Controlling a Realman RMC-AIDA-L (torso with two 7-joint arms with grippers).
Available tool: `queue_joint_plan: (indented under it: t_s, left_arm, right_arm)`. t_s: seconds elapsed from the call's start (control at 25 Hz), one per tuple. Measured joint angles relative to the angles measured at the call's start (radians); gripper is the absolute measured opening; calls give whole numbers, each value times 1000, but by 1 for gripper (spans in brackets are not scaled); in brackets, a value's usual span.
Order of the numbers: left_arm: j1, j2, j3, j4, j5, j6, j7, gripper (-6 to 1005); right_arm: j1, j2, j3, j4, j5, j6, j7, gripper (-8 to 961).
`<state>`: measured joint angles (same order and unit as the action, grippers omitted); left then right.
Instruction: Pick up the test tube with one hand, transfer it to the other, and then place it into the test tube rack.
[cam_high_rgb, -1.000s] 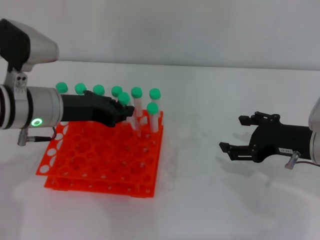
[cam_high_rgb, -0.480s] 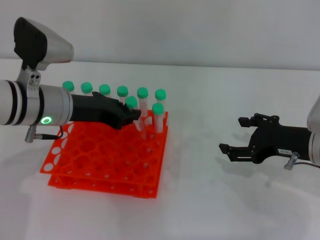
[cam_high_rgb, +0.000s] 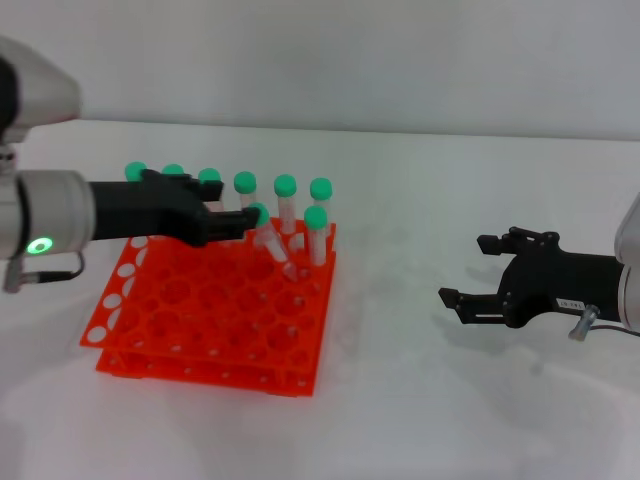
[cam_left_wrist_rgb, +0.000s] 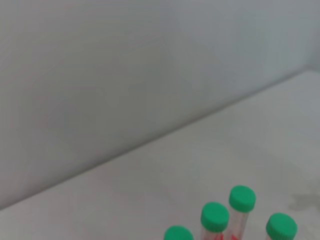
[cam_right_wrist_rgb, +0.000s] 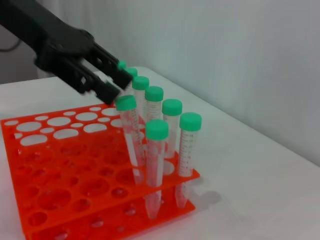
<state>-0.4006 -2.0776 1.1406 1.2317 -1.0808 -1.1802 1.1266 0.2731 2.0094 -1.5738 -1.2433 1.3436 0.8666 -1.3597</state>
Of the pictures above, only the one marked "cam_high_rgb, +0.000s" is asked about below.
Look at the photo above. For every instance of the green capped white labelled tube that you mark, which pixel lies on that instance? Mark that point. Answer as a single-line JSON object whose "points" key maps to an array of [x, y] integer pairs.
{"points": [[275, 247]]}

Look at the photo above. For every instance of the clear plug connector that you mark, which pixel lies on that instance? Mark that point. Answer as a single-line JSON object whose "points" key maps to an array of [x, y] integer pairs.
{"points": [[583, 322]]}

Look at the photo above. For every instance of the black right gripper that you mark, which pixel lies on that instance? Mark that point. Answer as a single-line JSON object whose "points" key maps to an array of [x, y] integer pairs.
{"points": [[560, 280]]}

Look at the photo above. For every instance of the green capped clear test tube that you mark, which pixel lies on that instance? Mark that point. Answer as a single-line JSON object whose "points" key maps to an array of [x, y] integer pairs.
{"points": [[173, 169], [134, 171], [321, 188], [315, 217], [245, 182], [209, 174], [285, 185]]}

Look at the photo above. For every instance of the red plastic test tube rack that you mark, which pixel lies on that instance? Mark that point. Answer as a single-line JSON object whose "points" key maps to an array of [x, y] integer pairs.
{"points": [[210, 310]]}

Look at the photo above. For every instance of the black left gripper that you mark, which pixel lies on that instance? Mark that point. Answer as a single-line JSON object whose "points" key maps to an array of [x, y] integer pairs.
{"points": [[140, 210]]}

